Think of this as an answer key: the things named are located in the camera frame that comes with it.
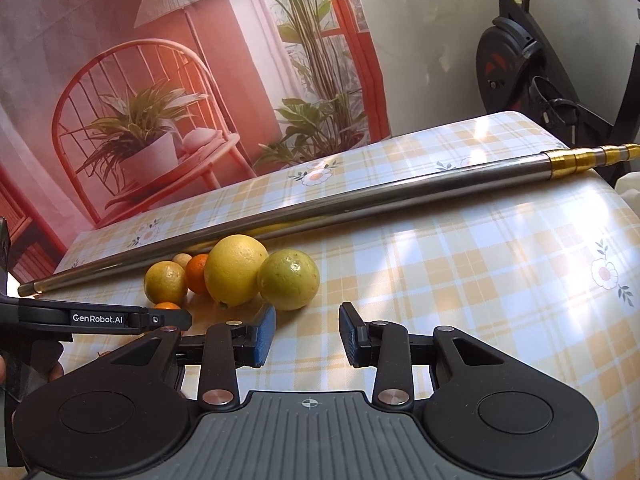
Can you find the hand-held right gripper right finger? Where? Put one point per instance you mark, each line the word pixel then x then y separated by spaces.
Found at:
pixel 352 335

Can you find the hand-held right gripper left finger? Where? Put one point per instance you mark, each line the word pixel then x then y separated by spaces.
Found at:
pixel 265 334

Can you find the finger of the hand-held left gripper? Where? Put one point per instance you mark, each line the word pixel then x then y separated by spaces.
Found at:
pixel 100 319

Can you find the yellow-green spotted lemon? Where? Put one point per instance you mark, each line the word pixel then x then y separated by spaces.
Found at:
pixel 288 280

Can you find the small orange tangerine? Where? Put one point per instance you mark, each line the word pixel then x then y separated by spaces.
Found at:
pixel 167 306

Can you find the large yellow lemon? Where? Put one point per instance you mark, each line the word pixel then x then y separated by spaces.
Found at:
pixel 235 270

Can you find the small yellow citrus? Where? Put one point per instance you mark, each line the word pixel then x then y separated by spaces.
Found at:
pixel 166 282

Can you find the orange mandarin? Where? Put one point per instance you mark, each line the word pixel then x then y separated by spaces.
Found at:
pixel 198 275

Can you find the small brown longan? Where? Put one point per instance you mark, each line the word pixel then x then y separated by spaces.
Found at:
pixel 181 261

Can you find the person's left hand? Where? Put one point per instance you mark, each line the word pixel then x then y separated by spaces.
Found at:
pixel 55 371

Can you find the yellow plaid floral tablecloth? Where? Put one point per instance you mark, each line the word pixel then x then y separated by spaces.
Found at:
pixel 450 260

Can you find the metal telescopic pole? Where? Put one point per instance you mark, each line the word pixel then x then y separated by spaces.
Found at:
pixel 350 205

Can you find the printed room backdrop cloth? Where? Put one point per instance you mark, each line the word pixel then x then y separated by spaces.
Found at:
pixel 150 60

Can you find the black exercise bike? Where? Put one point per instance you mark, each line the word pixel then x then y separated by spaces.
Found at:
pixel 505 60

